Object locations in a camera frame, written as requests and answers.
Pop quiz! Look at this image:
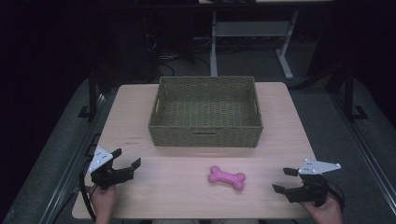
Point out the grey metal desk frame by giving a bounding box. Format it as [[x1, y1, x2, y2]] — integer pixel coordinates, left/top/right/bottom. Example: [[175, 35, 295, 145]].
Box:
[[208, 8, 301, 80]]

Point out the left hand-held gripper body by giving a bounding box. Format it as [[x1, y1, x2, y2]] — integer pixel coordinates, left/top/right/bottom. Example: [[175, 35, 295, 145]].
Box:
[[88, 147, 134, 190]]

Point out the person's right hand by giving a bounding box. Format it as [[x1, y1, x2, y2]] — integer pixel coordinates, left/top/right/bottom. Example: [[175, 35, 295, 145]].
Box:
[[301, 193, 345, 224]]

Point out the black cable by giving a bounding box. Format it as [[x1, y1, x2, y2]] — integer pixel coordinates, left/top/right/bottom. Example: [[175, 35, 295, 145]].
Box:
[[78, 158, 98, 222], [324, 178, 346, 214]]

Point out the person's left hand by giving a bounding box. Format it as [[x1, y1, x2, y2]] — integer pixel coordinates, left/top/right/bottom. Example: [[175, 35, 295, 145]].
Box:
[[90, 184, 117, 224]]

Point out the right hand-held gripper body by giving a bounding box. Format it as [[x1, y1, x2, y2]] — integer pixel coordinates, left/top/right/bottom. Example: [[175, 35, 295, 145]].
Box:
[[285, 159, 342, 207]]

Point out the green woven basket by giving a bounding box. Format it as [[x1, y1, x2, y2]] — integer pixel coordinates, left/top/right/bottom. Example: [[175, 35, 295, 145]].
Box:
[[148, 76, 264, 148]]

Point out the black metal stand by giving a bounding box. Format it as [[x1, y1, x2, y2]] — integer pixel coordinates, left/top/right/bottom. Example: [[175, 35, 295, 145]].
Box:
[[77, 68, 106, 122], [341, 63, 370, 121]]

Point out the bundle of cables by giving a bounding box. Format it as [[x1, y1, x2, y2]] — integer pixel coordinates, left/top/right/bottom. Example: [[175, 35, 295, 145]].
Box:
[[144, 32, 213, 77]]

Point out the pink bone-shaped dog toy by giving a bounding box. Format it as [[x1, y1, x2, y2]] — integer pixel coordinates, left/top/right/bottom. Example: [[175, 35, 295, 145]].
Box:
[[207, 165, 247, 192]]

